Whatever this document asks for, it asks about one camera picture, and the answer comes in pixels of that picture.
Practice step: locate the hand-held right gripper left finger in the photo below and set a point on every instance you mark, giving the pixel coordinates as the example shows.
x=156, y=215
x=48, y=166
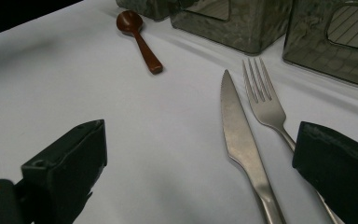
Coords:
x=68, y=168

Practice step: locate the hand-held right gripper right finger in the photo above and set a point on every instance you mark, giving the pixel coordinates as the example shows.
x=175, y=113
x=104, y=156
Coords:
x=338, y=174

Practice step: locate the metal fork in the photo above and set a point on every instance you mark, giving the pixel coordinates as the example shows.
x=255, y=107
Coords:
x=268, y=109

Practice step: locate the metal knife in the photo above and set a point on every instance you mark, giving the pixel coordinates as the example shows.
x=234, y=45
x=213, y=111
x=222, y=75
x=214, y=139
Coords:
x=239, y=133

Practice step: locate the smoky clear plastic bin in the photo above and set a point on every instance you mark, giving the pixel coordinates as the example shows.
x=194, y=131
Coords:
x=149, y=7
x=239, y=31
x=310, y=46

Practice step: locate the brown wooden spoon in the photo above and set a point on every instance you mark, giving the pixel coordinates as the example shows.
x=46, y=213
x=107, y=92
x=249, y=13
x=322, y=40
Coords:
x=130, y=21

